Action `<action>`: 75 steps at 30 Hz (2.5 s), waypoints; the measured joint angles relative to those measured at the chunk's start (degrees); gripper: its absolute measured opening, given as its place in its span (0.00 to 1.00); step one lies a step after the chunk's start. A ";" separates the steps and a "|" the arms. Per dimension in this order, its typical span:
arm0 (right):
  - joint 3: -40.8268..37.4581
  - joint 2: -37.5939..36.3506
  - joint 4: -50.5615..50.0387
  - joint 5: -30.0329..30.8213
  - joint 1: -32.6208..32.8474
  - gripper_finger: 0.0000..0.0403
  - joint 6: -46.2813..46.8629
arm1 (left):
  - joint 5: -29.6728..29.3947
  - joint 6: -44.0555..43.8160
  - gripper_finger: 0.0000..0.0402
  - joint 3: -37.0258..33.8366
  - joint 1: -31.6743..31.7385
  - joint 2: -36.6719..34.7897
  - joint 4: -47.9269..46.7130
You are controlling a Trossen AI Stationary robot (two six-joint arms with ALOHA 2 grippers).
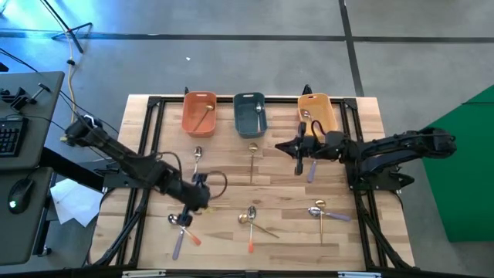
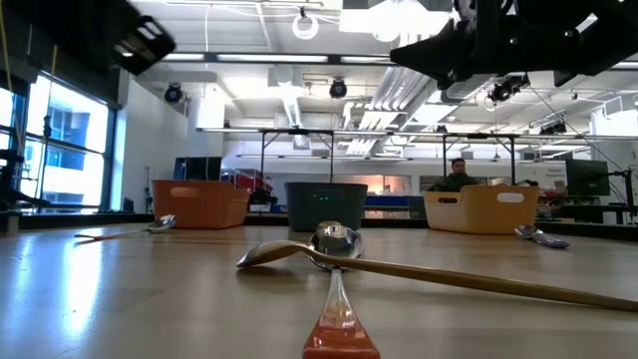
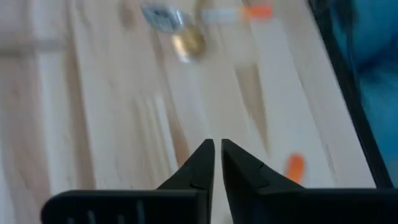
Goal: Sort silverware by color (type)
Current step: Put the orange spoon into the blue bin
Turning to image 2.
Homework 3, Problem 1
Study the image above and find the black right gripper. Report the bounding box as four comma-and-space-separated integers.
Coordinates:
390, 0, 582, 86

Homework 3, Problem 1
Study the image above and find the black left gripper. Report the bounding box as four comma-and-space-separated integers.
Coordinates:
112, 13, 177, 77

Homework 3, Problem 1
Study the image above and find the orange-handled silver spoon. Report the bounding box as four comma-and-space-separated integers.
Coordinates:
73, 213, 177, 245
301, 219, 382, 359

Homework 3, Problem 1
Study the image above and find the purple-handled silver spoon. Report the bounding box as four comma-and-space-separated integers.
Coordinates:
513, 223, 572, 250

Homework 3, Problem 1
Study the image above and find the long gold spoon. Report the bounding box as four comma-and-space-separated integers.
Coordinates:
235, 239, 638, 314

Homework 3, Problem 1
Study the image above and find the round black ceiling fixture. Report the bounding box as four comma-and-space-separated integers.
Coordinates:
163, 83, 184, 105
328, 78, 349, 100

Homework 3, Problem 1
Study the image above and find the long ceiling light strip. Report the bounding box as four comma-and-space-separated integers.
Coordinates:
159, 51, 396, 66

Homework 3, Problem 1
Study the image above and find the person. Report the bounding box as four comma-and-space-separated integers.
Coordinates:
427, 157, 480, 193

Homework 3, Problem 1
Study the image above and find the large window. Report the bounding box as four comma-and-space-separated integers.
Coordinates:
0, 73, 112, 213

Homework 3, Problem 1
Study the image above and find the yellow plastic bin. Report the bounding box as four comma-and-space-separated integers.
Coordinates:
422, 184, 541, 236

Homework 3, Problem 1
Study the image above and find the orange plastic bin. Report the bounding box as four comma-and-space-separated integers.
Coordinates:
152, 179, 251, 230

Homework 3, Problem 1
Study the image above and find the teal blue plastic bin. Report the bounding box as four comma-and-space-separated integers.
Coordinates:
284, 180, 369, 233

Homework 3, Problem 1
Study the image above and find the black monitor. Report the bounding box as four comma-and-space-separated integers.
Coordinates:
564, 159, 612, 197

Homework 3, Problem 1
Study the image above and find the black ceiling camera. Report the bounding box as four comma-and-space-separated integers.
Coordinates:
486, 73, 531, 104

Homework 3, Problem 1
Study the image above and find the black overhead rig frame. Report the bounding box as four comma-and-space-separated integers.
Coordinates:
257, 128, 336, 184
441, 132, 518, 187

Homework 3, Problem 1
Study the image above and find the white coiled cable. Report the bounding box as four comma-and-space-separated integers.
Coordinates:
291, 13, 321, 42

